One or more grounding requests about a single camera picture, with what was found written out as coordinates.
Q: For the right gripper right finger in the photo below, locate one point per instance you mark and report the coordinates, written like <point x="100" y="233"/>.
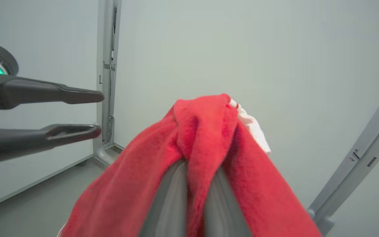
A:
<point x="222" y="210"/>

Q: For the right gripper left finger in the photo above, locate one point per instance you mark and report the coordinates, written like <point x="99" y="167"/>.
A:
<point x="171" y="204"/>

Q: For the red and white garment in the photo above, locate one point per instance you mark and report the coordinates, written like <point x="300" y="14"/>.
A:
<point x="137" y="184"/>

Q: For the grey partition post curved foot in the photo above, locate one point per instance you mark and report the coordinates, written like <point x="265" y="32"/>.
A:
<point x="105" y="33"/>

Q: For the grey double partition post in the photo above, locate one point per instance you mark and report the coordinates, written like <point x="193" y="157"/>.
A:
<point x="357" y="158"/>

